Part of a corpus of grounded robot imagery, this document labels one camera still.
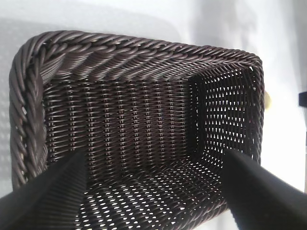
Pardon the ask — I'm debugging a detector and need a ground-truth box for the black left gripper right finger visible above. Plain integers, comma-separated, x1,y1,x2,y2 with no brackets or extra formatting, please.
222,149,307,230

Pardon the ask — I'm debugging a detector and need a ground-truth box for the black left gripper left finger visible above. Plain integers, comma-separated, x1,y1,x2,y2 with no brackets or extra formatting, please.
0,150,87,230

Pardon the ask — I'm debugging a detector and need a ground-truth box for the pale yellow egg yolk pastry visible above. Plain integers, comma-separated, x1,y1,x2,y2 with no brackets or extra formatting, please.
263,92,273,111

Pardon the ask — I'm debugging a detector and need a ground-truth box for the dark brown wicker basket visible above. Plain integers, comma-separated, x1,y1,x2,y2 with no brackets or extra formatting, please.
9,30,266,230

